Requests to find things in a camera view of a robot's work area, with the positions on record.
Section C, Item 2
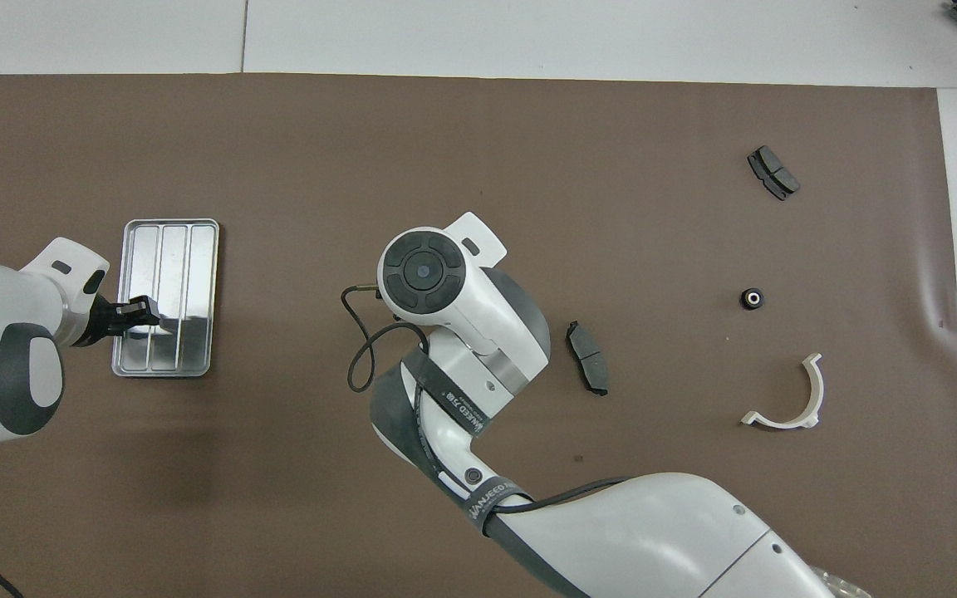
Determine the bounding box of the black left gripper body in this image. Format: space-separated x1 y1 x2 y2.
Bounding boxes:
80 291 137 347

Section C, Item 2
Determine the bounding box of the silver metal tray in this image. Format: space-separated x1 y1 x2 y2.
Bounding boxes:
110 218 221 379

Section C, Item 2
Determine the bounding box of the brown paper table mat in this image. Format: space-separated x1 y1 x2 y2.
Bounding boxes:
0 73 957 598

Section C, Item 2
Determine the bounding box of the dark grey brake pad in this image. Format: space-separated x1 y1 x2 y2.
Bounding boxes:
747 145 802 202
566 321 611 397

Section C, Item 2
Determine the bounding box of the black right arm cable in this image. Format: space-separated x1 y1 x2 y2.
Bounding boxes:
341 285 633 520

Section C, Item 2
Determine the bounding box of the white curved plastic bracket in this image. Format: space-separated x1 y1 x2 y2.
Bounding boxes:
740 353 825 430

